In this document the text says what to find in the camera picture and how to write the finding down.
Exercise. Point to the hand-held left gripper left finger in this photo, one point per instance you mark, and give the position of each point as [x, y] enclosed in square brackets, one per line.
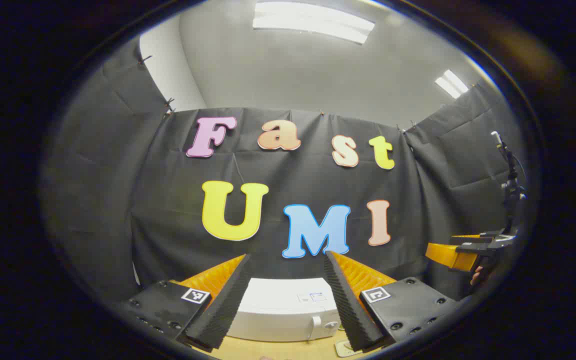
[223, 305]

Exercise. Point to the large ceiling light panel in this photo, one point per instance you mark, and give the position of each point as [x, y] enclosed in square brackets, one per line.
[313, 22]

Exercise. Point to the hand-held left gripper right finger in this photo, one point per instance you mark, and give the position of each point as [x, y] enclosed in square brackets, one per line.
[350, 310]

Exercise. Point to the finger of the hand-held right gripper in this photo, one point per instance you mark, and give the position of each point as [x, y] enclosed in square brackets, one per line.
[448, 256]

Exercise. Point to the white microwave oven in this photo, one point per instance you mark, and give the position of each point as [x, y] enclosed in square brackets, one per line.
[278, 310]

